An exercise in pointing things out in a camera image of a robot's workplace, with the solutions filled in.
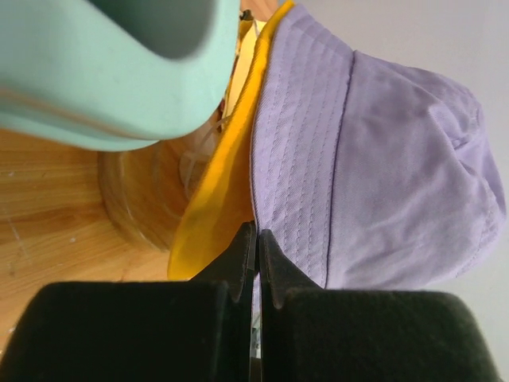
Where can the light teal plastic bin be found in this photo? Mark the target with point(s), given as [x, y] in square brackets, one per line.
[114, 75]

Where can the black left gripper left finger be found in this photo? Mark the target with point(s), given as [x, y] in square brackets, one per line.
[196, 330]

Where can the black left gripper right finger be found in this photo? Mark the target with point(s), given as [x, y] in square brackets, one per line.
[313, 334]

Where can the wooden hat stand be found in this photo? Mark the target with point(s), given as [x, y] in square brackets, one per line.
[146, 191]

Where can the yellow bucket hat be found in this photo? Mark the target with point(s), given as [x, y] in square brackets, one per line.
[221, 202]

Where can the lavender bucket hat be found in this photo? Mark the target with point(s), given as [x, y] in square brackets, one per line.
[370, 174]

